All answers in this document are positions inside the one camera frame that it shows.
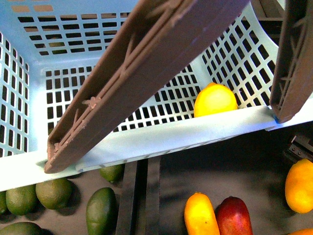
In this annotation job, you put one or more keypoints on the yellow lemon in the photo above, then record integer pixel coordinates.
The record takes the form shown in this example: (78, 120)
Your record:
(213, 99)

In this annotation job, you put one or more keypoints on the light blue plastic basket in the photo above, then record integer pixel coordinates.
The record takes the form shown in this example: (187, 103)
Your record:
(48, 49)

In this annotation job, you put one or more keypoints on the orange mango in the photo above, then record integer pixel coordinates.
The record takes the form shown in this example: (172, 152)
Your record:
(199, 215)

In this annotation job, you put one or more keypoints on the red mango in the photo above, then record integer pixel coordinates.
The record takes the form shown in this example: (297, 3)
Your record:
(233, 217)

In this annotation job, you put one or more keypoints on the orange lemon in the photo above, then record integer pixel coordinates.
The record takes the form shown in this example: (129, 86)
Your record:
(299, 187)

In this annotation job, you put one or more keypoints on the green lime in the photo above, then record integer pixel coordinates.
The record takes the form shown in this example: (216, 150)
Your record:
(112, 174)
(22, 200)
(54, 194)

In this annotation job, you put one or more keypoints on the black fruit display tray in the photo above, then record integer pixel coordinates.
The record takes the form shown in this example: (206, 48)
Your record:
(152, 194)

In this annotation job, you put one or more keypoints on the green avocado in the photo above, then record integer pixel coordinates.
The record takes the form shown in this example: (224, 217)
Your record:
(101, 212)
(22, 228)

